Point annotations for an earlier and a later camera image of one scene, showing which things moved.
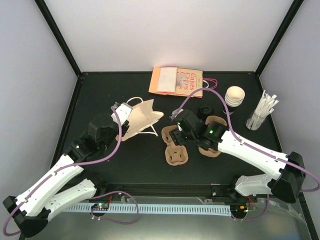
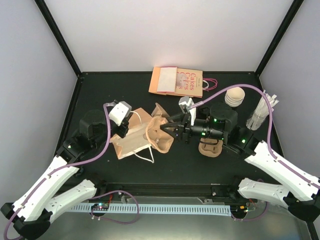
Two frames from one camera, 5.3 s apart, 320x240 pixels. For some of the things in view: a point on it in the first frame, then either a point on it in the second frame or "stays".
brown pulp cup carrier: x=176 y=155 to x=158 y=137
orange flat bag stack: x=163 y=80 stays
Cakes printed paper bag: x=189 y=81 stays
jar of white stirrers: x=265 y=106 stays
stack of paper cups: x=234 y=96 stays
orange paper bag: x=142 y=117 to x=134 y=140
